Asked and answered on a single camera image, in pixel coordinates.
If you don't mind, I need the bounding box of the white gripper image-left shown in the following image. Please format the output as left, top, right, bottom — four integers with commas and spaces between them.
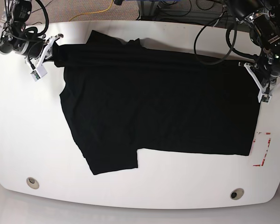
25, 34, 63, 78

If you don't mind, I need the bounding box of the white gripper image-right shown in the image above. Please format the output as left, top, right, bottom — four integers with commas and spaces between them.
238, 62, 280, 103

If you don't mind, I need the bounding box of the black t-shirt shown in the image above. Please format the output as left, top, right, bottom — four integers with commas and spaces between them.
53, 31, 260, 175

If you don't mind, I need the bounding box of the red tape rectangle marking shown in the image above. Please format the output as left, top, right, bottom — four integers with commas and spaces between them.
249, 132, 272, 167

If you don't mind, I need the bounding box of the wrist camera board image-right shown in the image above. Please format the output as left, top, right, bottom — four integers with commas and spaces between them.
261, 95, 271, 104

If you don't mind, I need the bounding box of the wrist camera board image-left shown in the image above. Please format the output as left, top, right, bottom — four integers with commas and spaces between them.
31, 71, 40, 81

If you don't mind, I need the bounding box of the black cable on floor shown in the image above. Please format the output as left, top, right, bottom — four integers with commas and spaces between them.
31, 0, 54, 25

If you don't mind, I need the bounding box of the yellow cable on floor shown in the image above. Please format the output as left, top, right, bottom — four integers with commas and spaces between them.
69, 0, 114, 22

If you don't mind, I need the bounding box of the right table cable grommet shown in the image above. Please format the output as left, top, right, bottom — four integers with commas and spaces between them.
230, 188, 245, 200

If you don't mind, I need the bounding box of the table cable grommet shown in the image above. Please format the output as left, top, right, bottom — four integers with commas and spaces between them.
230, 188, 245, 200
26, 177, 40, 189

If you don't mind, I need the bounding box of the left table cable grommet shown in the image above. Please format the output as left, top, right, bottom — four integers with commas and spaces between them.
26, 177, 40, 189

